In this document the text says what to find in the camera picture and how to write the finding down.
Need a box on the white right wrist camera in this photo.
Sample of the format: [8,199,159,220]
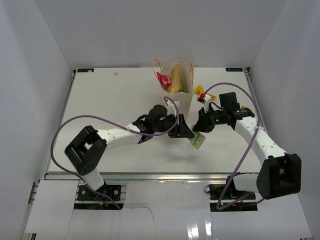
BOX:
[197,93,213,113]

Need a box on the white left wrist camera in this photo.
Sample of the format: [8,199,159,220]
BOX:
[163,97,181,118]

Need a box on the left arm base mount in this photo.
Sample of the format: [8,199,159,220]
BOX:
[74,184,124,211]

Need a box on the beige paper gift bag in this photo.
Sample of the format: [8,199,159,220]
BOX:
[152,60,194,119]

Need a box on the brown kraft chips bag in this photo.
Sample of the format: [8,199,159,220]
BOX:
[166,64,183,94]

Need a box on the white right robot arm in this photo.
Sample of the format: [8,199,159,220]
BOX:
[192,92,302,200]

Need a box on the small yellow snack packet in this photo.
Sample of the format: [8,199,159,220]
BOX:
[240,105,252,112]

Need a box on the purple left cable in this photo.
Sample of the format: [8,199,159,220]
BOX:
[50,96,180,210]

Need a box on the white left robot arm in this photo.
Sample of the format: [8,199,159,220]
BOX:
[64,104,195,200]

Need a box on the yellow snack bar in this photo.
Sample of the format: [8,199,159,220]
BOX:
[194,85,217,100]

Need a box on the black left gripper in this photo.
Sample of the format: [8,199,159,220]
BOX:
[153,114,195,139]

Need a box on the red snack packet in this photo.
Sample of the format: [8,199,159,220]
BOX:
[156,72,172,89]

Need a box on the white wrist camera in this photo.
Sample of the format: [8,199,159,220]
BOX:
[163,97,181,118]
[197,93,213,113]

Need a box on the green snack packet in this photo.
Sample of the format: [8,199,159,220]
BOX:
[188,132,206,151]

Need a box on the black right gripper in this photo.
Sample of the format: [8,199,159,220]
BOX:
[193,105,228,133]

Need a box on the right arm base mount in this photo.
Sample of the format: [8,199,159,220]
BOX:
[203,184,258,213]

